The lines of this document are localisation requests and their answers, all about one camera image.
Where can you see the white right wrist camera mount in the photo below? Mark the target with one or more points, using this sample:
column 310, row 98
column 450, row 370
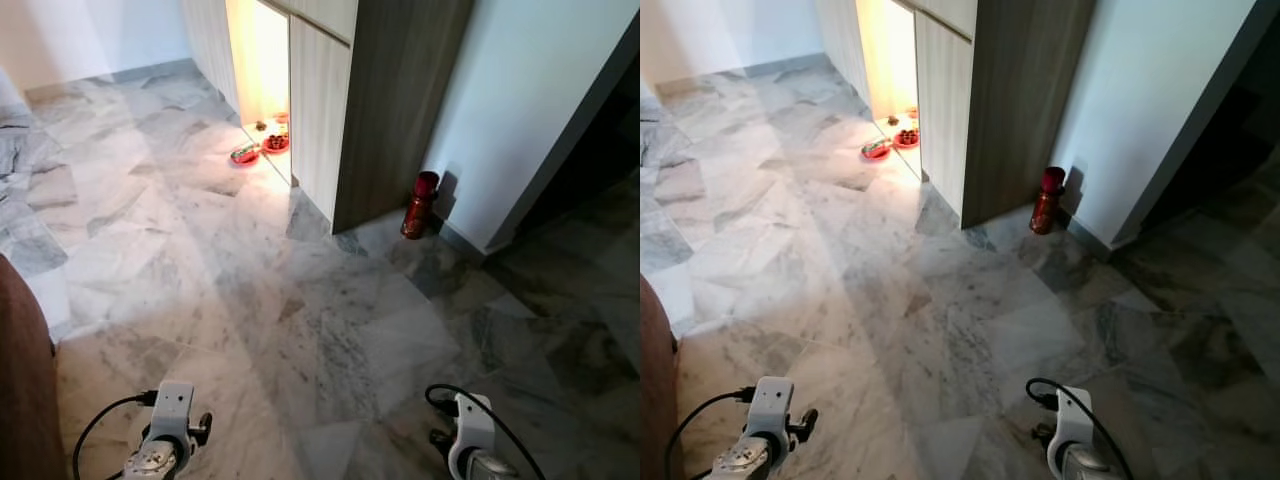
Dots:
column 472, row 430
column 1070, row 425

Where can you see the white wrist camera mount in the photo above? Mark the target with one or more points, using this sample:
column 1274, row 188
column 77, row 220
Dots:
column 772, row 400
column 472, row 430
column 173, row 405
column 1070, row 425

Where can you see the red plate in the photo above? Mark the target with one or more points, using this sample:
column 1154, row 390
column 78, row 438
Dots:
column 877, row 149
column 246, row 153

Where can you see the wooden cabinet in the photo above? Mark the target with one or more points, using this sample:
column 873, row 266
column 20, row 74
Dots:
column 390, row 100
column 1020, row 100

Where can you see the red bottle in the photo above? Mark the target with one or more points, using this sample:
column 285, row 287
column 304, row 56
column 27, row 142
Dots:
column 420, row 205
column 1047, row 200

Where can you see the red bowl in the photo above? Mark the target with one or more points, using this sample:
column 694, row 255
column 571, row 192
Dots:
column 907, row 138
column 276, row 142

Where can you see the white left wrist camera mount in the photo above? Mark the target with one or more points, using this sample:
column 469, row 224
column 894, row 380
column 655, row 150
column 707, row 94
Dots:
column 173, row 405
column 772, row 400

